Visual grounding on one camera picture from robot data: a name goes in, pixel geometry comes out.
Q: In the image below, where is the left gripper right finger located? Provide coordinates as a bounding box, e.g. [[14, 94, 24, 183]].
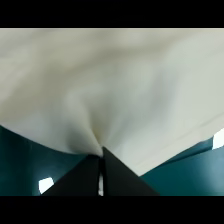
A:
[[101, 146, 160, 197]]

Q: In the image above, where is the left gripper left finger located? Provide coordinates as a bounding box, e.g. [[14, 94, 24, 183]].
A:
[[42, 154, 102, 197]]

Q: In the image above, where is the white shirt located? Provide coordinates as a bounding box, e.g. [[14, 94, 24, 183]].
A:
[[0, 27, 224, 197]]

